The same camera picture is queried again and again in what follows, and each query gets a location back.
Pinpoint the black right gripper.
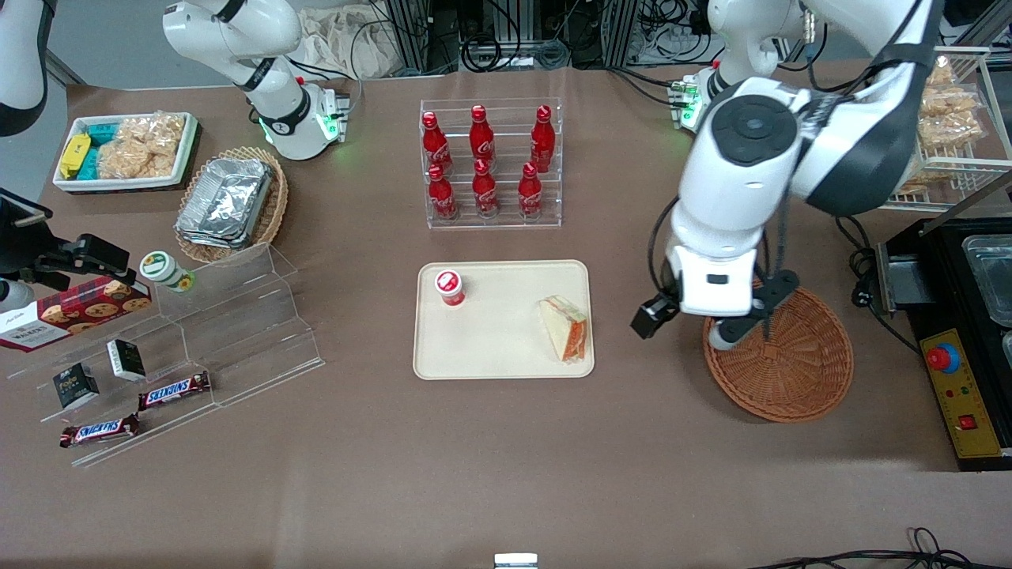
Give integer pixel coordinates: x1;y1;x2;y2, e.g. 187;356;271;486
0;190;131;290

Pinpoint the beige plastic tray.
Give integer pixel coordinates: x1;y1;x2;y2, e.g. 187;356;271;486
413;259;595;381

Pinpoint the clear acrylic bottle rack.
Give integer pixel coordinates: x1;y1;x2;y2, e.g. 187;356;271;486
420;98;563;231

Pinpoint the clear acrylic step stand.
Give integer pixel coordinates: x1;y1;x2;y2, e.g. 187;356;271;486
6;284;222;469
152;241;326;412

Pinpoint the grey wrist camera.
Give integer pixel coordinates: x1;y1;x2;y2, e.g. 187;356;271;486
0;278;36;313
706;316;753;352

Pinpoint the white rectangular snack tray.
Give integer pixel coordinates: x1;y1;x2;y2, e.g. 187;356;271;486
52;112;198;193

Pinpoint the teal snack packet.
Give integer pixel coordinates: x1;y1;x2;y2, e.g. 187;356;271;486
79;122;119;181

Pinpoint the triangular sandwich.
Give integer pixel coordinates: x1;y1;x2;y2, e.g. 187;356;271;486
538;295;588;364

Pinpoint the yellow snack packet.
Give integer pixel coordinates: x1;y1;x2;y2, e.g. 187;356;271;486
60;133;92;179

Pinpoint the black cable bundle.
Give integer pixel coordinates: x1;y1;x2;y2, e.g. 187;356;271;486
463;0;570;72

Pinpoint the small red yogurt bottle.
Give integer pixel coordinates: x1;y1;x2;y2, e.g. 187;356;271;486
434;269;466;308

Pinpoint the beige cloth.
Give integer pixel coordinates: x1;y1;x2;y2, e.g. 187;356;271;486
296;6;396;80

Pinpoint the black power cable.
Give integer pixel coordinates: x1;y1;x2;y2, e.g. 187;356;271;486
834;213;922;355

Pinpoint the white wire rack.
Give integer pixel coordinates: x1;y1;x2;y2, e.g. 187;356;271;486
882;46;1012;213

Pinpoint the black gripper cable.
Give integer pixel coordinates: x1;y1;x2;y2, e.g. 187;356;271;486
647;194;690;305

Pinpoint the Snickers chocolate bar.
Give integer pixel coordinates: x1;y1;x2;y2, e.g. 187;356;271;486
59;413;141;449
138;371;212;413

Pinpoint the green white yogurt bottle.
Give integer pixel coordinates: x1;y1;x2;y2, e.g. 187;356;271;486
140;251;196;294

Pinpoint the grey metal bracket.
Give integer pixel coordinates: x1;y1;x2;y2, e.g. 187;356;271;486
874;237;934;317

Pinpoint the black floor cable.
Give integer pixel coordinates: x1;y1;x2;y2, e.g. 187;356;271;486
747;527;1012;569

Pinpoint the black appliance with yellow panel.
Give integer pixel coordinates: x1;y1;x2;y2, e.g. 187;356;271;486
905;170;1012;473

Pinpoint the aluminium foil container stack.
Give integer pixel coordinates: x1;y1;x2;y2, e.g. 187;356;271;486
176;157;274;248

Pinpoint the red cola bottle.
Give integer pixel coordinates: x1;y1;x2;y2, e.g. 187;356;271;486
421;111;453;175
531;104;557;173
472;159;500;218
428;164;459;220
470;104;496;168
518;163;544;219

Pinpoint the red tartan cookie box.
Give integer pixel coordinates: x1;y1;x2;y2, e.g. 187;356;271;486
0;276;153;353

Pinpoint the oval light wicker basket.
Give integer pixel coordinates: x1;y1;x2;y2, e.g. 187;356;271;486
174;146;289;266

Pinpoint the round brown wicker basket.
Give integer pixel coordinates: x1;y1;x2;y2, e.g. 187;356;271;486
703;284;855;422

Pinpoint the small black carton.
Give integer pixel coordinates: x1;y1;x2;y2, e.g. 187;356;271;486
53;363;100;410
107;339;147;382

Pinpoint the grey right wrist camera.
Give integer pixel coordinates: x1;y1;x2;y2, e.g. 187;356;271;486
0;278;36;313

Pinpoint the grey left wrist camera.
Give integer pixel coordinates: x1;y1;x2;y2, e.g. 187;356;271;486
706;316;753;352

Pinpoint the aluminium frame post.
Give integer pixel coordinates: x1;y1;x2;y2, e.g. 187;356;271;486
385;0;432;73
605;0;641;66

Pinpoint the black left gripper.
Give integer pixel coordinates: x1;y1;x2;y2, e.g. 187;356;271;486
630;273;800;341

